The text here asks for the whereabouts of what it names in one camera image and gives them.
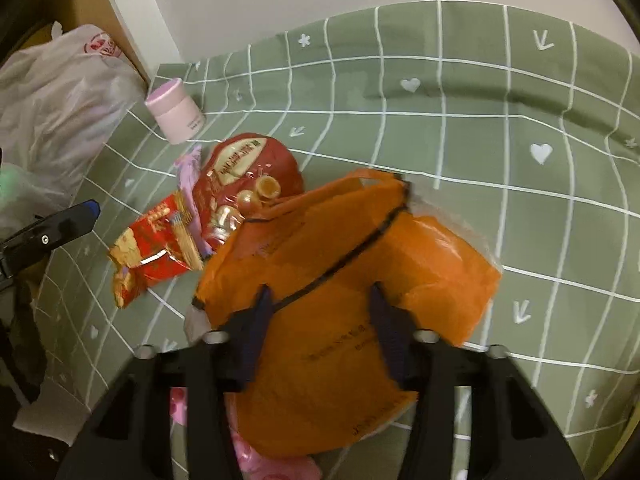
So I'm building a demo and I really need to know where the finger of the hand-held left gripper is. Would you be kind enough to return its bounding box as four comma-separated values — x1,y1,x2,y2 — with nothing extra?
10,200,101,256

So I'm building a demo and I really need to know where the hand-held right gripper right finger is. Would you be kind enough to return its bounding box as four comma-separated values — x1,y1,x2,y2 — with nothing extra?
367,282,586,480

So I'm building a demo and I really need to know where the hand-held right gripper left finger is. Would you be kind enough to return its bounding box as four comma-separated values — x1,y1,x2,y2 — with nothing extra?
55,285,273,480

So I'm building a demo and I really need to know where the orange plastic bag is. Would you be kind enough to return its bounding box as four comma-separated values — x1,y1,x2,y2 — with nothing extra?
192,169,502,458

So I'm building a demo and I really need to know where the red gold snack packet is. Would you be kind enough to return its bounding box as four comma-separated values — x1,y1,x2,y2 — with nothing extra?
107,192,203,308

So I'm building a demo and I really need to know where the white plastic bag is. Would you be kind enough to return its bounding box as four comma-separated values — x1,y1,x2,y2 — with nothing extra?
0,22,148,233

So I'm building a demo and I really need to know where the pink pig toy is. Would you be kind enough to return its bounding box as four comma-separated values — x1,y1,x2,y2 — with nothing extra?
170,385,321,480

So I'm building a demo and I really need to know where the pink plastic bottle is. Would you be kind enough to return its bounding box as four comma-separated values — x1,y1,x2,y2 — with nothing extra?
145,77,207,145

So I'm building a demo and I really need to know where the red round pouch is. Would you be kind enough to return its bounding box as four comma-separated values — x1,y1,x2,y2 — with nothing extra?
192,132,305,256

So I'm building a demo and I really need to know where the wooden shelf unit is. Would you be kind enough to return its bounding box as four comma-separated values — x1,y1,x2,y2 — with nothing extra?
50,0,183,88

